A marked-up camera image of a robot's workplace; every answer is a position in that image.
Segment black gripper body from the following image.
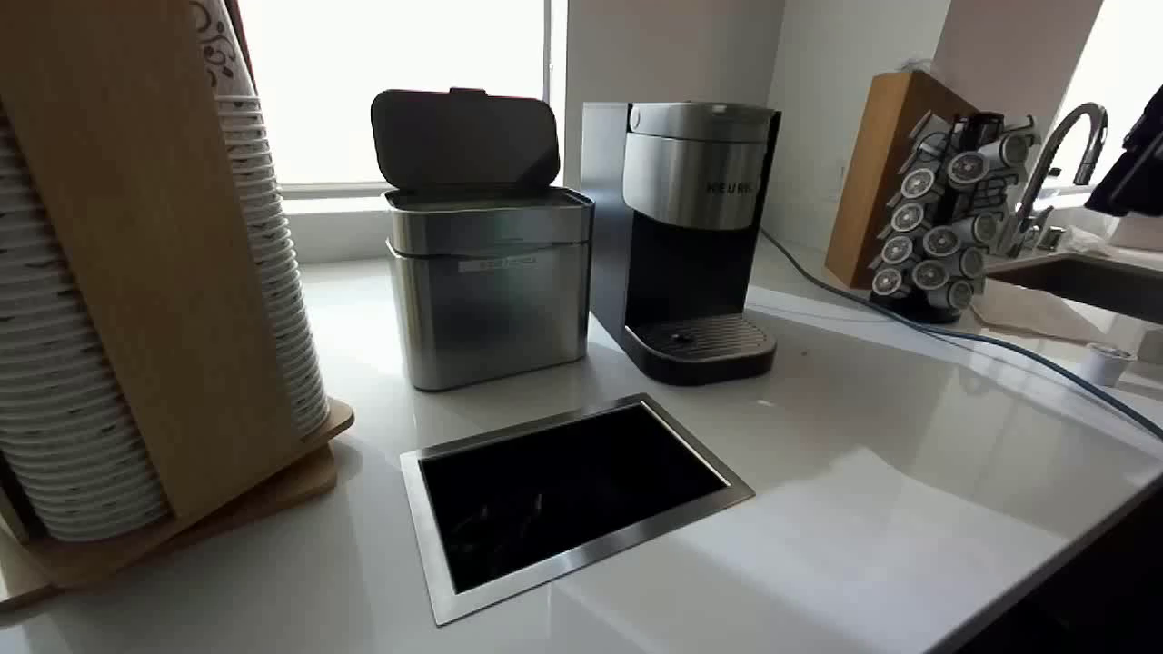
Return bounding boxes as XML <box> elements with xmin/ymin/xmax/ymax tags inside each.
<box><xmin>1083</xmin><ymin>84</ymin><xmax>1163</xmax><ymax>217</ymax></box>

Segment black silver Keurig coffeemaker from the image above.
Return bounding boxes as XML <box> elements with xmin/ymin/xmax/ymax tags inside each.
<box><xmin>578</xmin><ymin>100</ymin><xmax>785</xmax><ymax>389</ymax></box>

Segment chrome faucet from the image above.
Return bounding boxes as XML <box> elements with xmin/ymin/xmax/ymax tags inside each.
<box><xmin>1010</xmin><ymin>100</ymin><xmax>1111</xmax><ymax>258</ymax></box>

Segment steel sink basin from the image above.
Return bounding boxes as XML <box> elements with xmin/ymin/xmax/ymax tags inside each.
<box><xmin>984</xmin><ymin>249</ymin><xmax>1163</xmax><ymax>329</ymax></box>

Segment small white cap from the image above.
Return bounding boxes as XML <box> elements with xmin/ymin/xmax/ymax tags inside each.
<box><xmin>1083</xmin><ymin>343</ymin><xmax>1138</xmax><ymax>392</ymax></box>

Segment light wooden box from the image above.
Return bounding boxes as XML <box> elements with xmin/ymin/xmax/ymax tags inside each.
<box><xmin>826</xmin><ymin>67</ymin><xmax>984</xmax><ymax>290</ymax></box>

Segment stainless steel lidded bin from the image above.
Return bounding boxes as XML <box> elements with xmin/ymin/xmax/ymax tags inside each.
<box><xmin>368</xmin><ymin>84</ymin><xmax>600</xmax><ymax>396</ymax></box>

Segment bright window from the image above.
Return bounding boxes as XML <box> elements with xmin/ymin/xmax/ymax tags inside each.
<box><xmin>231</xmin><ymin>0</ymin><xmax>569</xmax><ymax>200</ymax></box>

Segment steel countertop trash chute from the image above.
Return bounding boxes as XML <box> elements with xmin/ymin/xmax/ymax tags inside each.
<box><xmin>397</xmin><ymin>392</ymin><xmax>755</xmax><ymax>630</ymax></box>

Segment white paper cup stack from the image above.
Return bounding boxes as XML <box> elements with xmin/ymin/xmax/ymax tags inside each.
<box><xmin>194</xmin><ymin>0</ymin><xmax>333</xmax><ymax>442</ymax></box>
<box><xmin>0</xmin><ymin>107</ymin><xmax>173</xmax><ymax>547</ymax></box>

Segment wooden cup dispenser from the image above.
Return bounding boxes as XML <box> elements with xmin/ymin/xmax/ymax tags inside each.
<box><xmin>0</xmin><ymin>0</ymin><xmax>360</xmax><ymax>613</ymax></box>

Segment black wire pod carousel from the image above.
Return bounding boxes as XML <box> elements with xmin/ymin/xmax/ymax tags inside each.
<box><xmin>866</xmin><ymin>111</ymin><xmax>1046</xmax><ymax>329</ymax></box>

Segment dark power cord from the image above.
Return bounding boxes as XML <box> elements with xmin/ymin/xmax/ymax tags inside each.
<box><xmin>758</xmin><ymin>227</ymin><xmax>887</xmax><ymax>312</ymax></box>

